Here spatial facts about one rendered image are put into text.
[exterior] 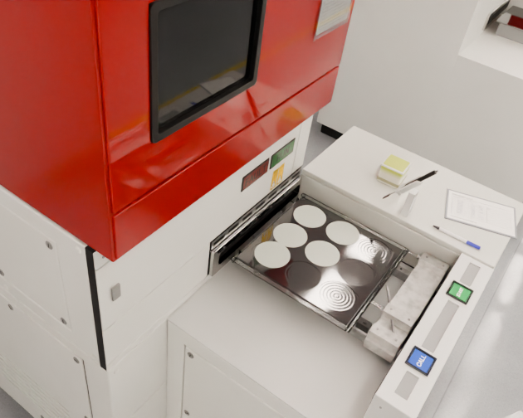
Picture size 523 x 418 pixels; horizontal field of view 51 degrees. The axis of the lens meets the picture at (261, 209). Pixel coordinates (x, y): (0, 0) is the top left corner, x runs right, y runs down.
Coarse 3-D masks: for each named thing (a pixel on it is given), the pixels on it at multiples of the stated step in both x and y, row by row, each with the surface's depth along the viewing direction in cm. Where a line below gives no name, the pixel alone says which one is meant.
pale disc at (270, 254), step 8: (256, 248) 152; (264, 248) 153; (272, 248) 153; (280, 248) 153; (256, 256) 150; (264, 256) 150; (272, 256) 151; (280, 256) 151; (288, 256) 151; (264, 264) 148; (272, 264) 149; (280, 264) 149
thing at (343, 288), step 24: (288, 216) 164; (336, 216) 166; (264, 240) 155; (312, 240) 158; (360, 240) 160; (288, 264) 150; (312, 264) 150; (336, 264) 152; (360, 264) 153; (384, 264) 154; (288, 288) 143; (312, 288) 144; (336, 288) 145; (360, 288) 146; (336, 312) 139
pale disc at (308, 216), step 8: (296, 208) 167; (304, 208) 167; (312, 208) 168; (296, 216) 164; (304, 216) 165; (312, 216) 165; (320, 216) 166; (304, 224) 162; (312, 224) 163; (320, 224) 163
